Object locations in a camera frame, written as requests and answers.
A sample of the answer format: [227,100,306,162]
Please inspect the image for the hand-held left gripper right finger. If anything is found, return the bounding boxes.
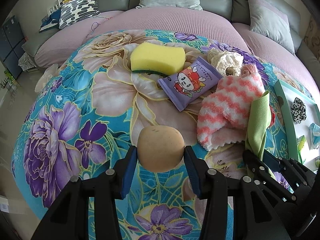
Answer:
[184,145,292,240]

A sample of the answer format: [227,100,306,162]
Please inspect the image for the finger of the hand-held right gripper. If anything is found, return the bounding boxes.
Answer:
[264,152,313,181]
[243,149,277,185]

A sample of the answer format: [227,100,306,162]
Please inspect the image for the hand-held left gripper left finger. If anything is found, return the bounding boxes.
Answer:
[30,145,137,240]

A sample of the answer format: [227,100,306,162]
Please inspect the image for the green tissue packet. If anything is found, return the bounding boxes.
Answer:
[296,135,308,165]

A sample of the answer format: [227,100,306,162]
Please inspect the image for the green cloth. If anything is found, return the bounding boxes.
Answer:
[244,90,273,164]

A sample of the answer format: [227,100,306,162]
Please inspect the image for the teal cardboard box lid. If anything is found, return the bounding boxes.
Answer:
[273,79,320,170]

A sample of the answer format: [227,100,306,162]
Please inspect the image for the brown potato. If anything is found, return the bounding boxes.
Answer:
[137,126,185,173]

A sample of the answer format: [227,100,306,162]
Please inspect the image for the blue face mask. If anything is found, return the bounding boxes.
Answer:
[309,122,320,150]

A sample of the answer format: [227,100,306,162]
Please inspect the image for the leopard print scrunchie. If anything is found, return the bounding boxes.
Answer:
[290,97,307,124]

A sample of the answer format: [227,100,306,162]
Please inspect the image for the pink white striped fuzzy cloth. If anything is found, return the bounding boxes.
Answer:
[196,64,265,152]

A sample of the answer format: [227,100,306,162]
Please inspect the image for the purple wipes packet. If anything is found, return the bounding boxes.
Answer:
[157,56,224,112]

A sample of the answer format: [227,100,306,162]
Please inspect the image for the yellow sponge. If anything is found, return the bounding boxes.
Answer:
[130,42,186,77]

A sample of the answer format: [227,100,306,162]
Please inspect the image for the floral blanket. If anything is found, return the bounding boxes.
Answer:
[11,29,320,240]

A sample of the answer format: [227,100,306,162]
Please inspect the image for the cream crochet scrunchie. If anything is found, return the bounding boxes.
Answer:
[207,49,244,77]

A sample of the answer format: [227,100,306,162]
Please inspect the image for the grey pillow with pink band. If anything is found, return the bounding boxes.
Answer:
[245,0,295,53]

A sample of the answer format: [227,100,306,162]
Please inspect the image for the white lace cloth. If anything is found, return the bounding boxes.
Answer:
[19,52,38,72]

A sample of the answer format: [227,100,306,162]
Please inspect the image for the pink sofa seat cover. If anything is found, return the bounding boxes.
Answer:
[34,6,320,98]

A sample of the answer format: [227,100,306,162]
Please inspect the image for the blue grey cabinet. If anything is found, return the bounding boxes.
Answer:
[2,15,27,80]

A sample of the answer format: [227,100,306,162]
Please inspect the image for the black white patterned pillow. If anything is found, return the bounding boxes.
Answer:
[59,0,101,29]

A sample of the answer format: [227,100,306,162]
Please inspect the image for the white photo frames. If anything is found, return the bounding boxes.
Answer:
[47,0,62,14]

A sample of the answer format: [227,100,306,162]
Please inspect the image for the coloured string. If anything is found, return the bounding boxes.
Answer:
[86,15,113,39]

